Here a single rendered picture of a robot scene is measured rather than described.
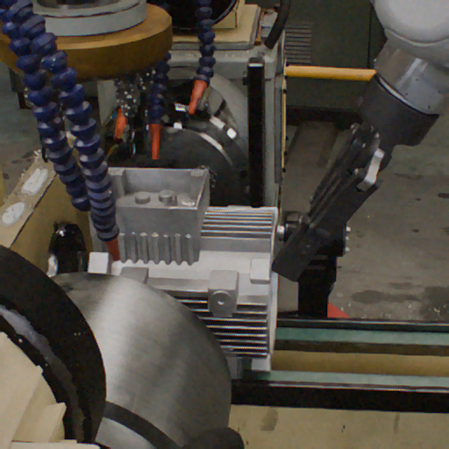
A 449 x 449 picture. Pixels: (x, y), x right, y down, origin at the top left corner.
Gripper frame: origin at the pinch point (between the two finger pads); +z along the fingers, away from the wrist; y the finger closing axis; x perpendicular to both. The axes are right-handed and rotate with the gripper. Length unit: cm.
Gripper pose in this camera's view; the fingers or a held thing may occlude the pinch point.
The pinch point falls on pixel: (299, 249)
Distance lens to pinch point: 91.6
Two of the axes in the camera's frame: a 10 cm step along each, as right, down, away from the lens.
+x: 8.8, 4.6, 1.5
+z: -4.7, 7.5, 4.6
